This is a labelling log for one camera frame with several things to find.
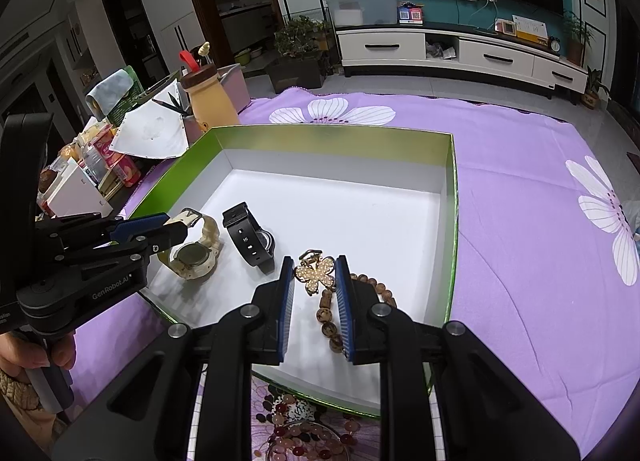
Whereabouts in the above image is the brown wooden bead bracelet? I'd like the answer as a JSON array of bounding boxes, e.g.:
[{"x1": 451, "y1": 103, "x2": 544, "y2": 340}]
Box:
[{"x1": 313, "y1": 272, "x2": 398, "y2": 355}]

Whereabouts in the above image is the beige watch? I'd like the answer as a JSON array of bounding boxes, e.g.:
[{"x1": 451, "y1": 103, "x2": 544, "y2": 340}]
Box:
[{"x1": 157, "y1": 207, "x2": 222, "y2": 280}]

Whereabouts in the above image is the black smart watch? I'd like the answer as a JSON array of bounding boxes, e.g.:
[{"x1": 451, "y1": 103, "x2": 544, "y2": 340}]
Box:
[{"x1": 222, "y1": 202, "x2": 276, "y2": 275}]

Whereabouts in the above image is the red bead bracelet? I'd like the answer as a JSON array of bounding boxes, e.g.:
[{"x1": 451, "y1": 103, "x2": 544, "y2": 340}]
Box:
[{"x1": 252, "y1": 385, "x2": 362, "y2": 461}]

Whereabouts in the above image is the left hand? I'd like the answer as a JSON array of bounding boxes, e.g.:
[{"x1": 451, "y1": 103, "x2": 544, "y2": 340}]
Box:
[{"x1": 0, "y1": 332, "x2": 77, "y2": 379}]

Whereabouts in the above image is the white box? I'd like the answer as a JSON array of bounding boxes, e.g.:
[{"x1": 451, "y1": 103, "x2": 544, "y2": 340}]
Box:
[{"x1": 43, "y1": 158, "x2": 112, "y2": 217}]

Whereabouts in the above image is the red snack can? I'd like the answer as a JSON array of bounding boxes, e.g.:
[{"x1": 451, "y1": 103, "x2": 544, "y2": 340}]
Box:
[{"x1": 91, "y1": 125, "x2": 141, "y2": 187}]

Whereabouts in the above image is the white paper sheet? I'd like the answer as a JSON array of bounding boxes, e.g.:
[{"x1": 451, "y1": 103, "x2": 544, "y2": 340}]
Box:
[{"x1": 110, "y1": 80, "x2": 189, "y2": 160}]

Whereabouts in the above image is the green cardboard box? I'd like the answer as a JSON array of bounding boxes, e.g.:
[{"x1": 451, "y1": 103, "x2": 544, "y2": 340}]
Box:
[{"x1": 132, "y1": 124, "x2": 458, "y2": 417}]

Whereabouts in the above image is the yellow bear bottle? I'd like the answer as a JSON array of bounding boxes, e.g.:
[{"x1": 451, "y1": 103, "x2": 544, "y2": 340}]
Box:
[{"x1": 180, "y1": 64, "x2": 240, "y2": 132}]

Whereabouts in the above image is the potted plant by door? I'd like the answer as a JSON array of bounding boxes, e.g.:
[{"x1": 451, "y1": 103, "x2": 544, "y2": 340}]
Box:
[{"x1": 267, "y1": 16, "x2": 332, "y2": 94}]

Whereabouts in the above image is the white tv cabinet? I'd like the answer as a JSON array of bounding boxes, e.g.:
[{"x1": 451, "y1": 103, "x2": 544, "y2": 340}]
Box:
[{"x1": 336, "y1": 25, "x2": 588, "y2": 94}]

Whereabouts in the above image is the clear plastic storage box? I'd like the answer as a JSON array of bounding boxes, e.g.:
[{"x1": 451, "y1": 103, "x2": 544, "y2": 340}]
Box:
[{"x1": 326, "y1": 0, "x2": 398, "y2": 28}]

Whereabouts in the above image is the small desk clock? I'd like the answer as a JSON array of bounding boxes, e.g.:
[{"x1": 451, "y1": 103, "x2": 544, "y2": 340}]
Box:
[{"x1": 548, "y1": 36, "x2": 562, "y2": 54}]

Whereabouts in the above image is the potted plant on cabinet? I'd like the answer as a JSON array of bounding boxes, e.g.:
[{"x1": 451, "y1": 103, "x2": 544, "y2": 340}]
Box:
[{"x1": 563, "y1": 10, "x2": 593, "y2": 66}]

